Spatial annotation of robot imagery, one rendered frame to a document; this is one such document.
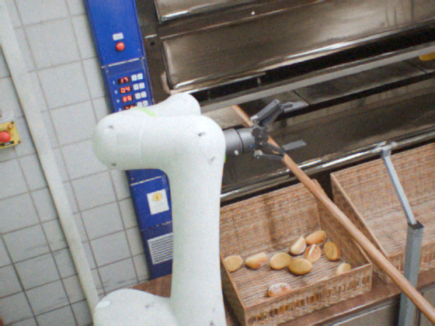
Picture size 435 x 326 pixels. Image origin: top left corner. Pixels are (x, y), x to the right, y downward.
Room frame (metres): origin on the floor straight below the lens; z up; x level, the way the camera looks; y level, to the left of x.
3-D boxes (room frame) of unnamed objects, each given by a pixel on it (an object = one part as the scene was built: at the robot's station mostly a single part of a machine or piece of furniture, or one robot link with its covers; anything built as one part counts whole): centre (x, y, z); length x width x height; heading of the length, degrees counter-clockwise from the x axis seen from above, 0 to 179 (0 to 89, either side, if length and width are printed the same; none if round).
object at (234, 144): (1.43, -0.05, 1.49); 0.12 x 0.06 x 0.09; 16
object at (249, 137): (1.44, -0.12, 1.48); 0.09 x 0.07 x 0.08; 106
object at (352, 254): (1.78, -0.24, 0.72); 0.56 x 0.49 x 0.28; 105
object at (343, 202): (1.94, -0.84, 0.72); 0.56 x 0.49 x 0.28; 105
